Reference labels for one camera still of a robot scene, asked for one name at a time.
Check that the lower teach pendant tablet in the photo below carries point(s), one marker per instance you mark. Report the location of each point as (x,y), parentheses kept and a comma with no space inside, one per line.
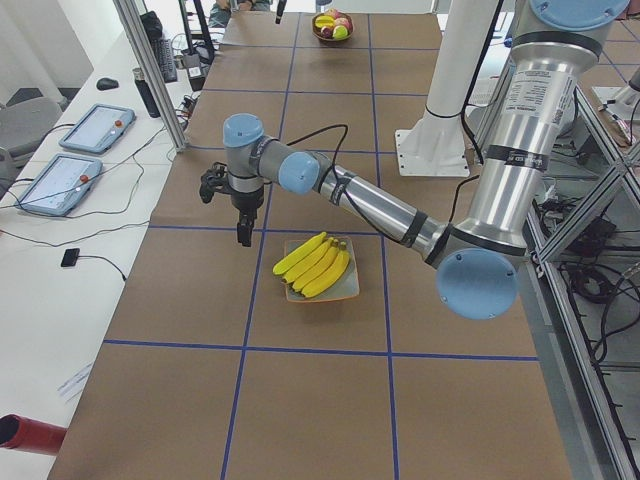
(60,186)

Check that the black keyboard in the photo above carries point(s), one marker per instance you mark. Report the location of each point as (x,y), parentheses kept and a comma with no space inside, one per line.
(163,53)

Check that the woven wicker fruit basket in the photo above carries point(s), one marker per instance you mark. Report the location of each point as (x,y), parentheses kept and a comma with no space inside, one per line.
(341,31)

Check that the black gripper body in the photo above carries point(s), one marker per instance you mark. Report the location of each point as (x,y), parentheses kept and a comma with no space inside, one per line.
(247,201)

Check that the black bottle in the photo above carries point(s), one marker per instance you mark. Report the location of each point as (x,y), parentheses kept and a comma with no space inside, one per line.
(145,93)

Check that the teach pendant tablet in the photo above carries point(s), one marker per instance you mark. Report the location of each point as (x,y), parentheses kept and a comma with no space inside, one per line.
(98,129)
(60,186)

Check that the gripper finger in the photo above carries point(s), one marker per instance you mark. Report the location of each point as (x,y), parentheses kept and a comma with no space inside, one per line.
(245,227)
(280,10)

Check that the aluminium frame post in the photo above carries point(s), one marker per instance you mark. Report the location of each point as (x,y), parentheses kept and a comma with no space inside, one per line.
(133,27)

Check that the blue square plate orange rim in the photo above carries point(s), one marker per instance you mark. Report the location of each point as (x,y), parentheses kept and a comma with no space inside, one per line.
(346,287)

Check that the small black puck device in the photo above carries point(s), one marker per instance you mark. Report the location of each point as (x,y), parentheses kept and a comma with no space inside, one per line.
(70,257)

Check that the black computer mouse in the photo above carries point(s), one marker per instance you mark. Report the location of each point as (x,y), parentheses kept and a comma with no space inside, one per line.
(106,83)

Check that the yellow banana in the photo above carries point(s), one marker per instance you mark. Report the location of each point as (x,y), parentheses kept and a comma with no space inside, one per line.
(307,262)
(330,276)
(295,256)
(320,267)
(321,21)

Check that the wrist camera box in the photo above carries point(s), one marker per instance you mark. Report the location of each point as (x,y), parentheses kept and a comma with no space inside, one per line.
(214,180)

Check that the red cylinder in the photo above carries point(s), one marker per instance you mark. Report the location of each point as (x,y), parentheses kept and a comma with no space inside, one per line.
(32,436)

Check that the upper teach pendant tablet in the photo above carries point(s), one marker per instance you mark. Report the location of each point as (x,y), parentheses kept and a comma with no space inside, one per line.
(98,129)

